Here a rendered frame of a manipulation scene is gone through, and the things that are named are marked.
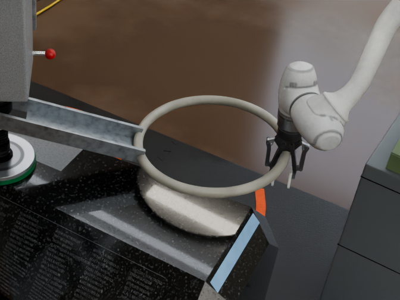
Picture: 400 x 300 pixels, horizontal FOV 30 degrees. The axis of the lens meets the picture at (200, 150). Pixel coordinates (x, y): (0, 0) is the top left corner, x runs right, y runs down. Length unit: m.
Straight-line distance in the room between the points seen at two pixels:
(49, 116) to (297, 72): 0.76
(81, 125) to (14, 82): 0.35
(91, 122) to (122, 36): 2.38
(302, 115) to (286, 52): 2.72
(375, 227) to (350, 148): 1.33
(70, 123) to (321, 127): 0.78
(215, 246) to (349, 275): 0.95
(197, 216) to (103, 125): 0.41
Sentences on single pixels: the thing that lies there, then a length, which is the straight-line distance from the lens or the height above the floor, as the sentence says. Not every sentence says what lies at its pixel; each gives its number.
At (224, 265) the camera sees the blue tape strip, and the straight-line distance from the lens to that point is 2.11.
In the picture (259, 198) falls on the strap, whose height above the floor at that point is 0.02.
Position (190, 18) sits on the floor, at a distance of 4.93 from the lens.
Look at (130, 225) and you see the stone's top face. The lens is 2.16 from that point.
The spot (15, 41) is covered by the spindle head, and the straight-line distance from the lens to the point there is 1.98.
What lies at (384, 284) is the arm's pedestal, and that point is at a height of 0.32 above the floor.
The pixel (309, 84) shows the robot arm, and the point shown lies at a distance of 2.12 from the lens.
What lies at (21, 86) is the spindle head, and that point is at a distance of 2.05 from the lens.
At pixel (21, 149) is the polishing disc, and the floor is 0.87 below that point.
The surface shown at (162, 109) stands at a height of 0.94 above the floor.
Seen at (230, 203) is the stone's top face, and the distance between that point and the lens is 2.27.
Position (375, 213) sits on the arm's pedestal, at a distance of 2.74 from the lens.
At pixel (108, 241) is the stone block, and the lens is 2.13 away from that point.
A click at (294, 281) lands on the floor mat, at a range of 3.23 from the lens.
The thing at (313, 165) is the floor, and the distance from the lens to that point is 3.87.
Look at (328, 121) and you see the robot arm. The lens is 2.00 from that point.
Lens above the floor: 2.36
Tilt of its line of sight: 38 degrees down
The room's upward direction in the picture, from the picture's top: 9 degrees clockwise
